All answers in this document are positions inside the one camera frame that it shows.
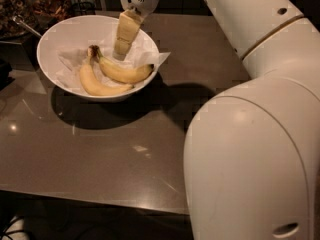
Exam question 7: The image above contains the black wire basket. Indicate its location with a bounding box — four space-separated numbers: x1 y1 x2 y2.
70 2 95 17

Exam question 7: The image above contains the white paper liner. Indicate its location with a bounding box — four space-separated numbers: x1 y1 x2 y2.
55 17 171 94

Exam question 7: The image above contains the metal serving spoon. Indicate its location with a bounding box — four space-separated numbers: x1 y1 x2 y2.
12 15 42 38

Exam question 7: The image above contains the white ceramic bowl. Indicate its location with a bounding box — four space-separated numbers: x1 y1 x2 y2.
37 15 161 102

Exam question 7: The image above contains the glass snack bowl right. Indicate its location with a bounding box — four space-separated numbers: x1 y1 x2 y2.
31 0 72 22

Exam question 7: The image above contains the yellow banana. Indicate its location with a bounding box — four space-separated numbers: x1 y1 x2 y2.
79 45 133 96
91 45 153 84

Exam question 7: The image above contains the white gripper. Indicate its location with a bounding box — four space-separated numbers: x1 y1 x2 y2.
113 0 160 61

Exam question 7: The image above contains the glass snack bowl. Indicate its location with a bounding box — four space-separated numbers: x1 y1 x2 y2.
0 0 38 40
31 0 72 22

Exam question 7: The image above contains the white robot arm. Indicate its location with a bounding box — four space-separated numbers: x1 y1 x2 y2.
184 0 320 240

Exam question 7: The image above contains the glass snack bowl left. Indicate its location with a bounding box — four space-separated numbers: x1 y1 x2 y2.
0 0 38 40

